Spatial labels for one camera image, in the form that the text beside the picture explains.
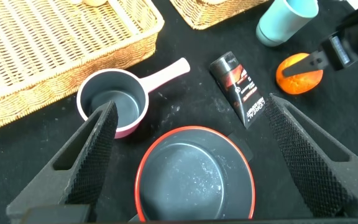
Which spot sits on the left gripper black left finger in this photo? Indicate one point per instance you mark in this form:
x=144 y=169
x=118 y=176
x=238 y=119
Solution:
x=85 y=174

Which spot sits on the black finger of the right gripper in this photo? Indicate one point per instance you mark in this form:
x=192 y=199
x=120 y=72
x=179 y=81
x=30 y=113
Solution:
x=306 y=63

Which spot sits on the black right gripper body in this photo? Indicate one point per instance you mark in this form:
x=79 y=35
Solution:
x=340 y=53

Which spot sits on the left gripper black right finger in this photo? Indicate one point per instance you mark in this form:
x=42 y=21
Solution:
x=306 y=161

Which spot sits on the orange fruit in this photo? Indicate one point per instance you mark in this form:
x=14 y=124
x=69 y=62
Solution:
x=300 y=84

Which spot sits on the light blue mug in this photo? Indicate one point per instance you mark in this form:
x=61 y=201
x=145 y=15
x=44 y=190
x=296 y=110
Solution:
x=278 y=25

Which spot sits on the black cosmetic tube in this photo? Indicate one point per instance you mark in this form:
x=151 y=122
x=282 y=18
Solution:
x=241 y=90

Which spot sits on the rectangular wicker basket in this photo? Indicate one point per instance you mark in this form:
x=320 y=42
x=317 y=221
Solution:
x=42 y=46
x=204 y=15

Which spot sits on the pink saucepan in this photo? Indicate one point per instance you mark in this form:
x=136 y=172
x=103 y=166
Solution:
x=113 y=93

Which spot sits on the red rimmed black pot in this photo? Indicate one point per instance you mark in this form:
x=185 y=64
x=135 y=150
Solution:
x=191 y=180

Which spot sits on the small beige cup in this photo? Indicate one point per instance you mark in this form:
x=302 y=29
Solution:
x=95 y=2

